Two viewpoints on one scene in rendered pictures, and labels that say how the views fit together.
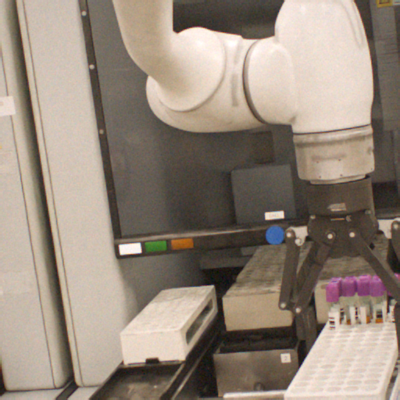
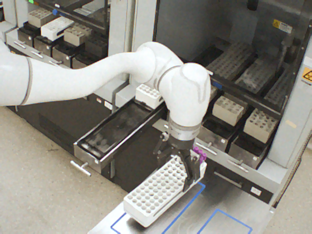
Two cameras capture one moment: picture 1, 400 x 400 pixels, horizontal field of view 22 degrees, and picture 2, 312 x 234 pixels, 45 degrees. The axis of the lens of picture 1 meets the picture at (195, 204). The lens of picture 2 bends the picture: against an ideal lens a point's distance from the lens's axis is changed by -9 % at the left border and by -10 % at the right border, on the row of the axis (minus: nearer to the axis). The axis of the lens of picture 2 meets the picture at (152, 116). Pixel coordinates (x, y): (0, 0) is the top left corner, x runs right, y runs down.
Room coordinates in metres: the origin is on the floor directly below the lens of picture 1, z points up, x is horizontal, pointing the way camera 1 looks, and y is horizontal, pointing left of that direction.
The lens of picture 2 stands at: (0.34, -0.35, 1.91)
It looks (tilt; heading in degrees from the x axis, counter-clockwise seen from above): 42 degrees down; 18
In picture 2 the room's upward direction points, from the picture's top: 7 degrees clockwise
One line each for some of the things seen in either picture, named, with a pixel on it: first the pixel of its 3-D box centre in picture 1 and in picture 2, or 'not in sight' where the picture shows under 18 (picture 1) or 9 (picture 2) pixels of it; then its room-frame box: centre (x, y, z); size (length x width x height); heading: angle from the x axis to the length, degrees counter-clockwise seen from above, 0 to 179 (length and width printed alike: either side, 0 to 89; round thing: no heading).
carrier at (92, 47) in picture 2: not in sight; (94, 48); (1.78, 0.46, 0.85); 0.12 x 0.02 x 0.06; 77
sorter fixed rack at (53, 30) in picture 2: not in sight; (66, 24); (1.95, 0.74, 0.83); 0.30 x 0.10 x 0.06; 167
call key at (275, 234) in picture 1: (275, 235); not in sight; (1.62, -0.12, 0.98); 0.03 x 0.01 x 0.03; 77
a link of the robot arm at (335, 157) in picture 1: (334, 154); (184, 123); (1.17, -0.17, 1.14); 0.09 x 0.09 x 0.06
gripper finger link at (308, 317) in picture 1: (311, 338); (161, 165); (1.19, -0.12, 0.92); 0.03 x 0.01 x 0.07; 162
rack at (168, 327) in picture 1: (173, 325); (165, 83); (1.71, 0.07, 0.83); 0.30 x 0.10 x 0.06; 167
